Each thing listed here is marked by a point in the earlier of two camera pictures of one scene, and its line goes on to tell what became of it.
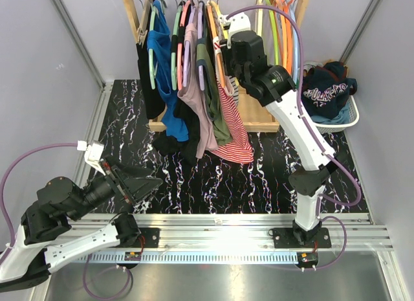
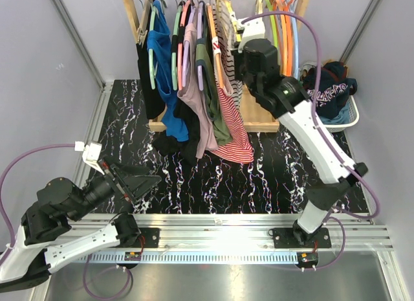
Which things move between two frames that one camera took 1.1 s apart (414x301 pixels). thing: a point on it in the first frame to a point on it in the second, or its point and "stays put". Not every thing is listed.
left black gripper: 136,187 stays put
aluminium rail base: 230,257 stays put
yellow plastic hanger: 224,26 to 229,7
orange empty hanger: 280,2 stays put
